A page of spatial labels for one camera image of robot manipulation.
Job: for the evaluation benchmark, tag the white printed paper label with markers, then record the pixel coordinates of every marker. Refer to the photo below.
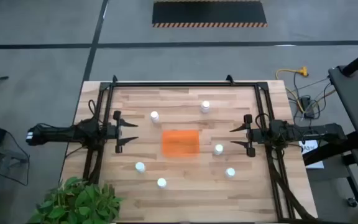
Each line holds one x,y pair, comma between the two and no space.
310,147

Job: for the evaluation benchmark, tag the black metal table frame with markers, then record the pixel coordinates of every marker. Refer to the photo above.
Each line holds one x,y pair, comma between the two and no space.
182,84

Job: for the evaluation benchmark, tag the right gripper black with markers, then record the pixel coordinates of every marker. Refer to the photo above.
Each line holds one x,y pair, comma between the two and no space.
258,136

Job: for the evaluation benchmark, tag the black power strip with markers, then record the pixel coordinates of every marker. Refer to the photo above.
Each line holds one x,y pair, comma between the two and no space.
306,105

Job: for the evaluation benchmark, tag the black hazard-striped floor mat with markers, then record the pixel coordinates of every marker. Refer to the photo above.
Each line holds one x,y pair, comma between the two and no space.
210,12

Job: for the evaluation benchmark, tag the black stand beam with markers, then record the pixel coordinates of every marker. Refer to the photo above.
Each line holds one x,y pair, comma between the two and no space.
331,150

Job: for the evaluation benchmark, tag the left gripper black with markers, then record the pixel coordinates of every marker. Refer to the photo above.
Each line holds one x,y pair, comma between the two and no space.
111,132

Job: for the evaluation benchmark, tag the orange translucent plastic basket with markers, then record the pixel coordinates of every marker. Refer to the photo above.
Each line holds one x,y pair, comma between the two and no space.
180,143

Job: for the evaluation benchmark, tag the white pill bottle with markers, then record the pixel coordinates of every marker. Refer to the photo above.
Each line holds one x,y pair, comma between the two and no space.
218,149
154,116
140,167
161,182
230,172
205,106

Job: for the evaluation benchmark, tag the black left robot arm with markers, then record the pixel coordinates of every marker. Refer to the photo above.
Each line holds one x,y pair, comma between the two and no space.
57,134

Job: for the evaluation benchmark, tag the green leafy plant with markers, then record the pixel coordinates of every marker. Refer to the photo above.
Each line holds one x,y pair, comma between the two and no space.
76,202

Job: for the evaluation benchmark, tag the black caster wheel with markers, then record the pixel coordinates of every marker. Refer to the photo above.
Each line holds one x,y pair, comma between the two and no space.
351,202

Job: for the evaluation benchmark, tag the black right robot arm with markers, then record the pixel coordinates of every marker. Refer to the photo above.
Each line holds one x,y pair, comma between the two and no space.
309,132

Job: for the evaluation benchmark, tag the white paper sheet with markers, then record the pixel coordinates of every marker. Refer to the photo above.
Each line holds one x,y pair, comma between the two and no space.
315,165

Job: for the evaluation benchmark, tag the grey metal cart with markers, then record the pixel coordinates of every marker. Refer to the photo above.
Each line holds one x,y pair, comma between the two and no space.
2,155

